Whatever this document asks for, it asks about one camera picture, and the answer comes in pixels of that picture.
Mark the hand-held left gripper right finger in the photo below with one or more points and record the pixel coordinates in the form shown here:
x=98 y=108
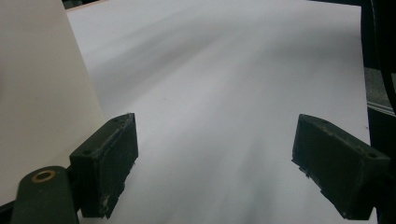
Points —
x=339 y=168

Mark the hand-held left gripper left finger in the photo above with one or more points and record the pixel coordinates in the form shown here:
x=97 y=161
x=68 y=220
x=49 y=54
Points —
x=106 y=165

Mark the white plastic bin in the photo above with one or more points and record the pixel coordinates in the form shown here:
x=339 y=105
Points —
x=40 y=93

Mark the grey metal rail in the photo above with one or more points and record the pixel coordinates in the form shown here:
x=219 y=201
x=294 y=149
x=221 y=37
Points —
x=381 y=107

